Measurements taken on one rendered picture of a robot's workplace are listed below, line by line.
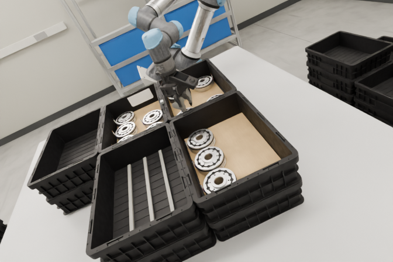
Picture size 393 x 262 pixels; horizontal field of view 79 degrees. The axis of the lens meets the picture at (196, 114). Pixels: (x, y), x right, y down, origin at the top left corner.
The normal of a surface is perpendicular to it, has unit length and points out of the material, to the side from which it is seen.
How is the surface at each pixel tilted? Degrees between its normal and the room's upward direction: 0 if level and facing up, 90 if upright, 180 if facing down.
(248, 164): 0
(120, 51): 90
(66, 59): 90
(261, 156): 0
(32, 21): 90
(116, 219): 0
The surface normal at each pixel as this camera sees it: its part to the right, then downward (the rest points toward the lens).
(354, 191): -0.33, -0.75
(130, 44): 0.32, 0.48
